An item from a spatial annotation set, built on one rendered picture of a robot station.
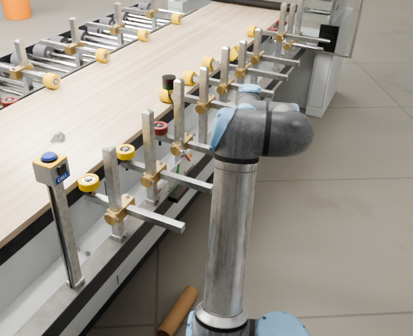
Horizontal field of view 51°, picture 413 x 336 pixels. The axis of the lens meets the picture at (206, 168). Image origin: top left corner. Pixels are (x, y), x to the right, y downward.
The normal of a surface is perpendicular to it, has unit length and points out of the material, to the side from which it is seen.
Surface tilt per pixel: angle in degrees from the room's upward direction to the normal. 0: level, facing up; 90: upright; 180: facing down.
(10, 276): 90
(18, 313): 0
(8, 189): 0
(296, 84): 90
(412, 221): 0
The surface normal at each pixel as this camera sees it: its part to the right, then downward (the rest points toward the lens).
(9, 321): 0.03, -0.83
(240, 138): -0.12, 0.22
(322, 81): -0.43, 0.50
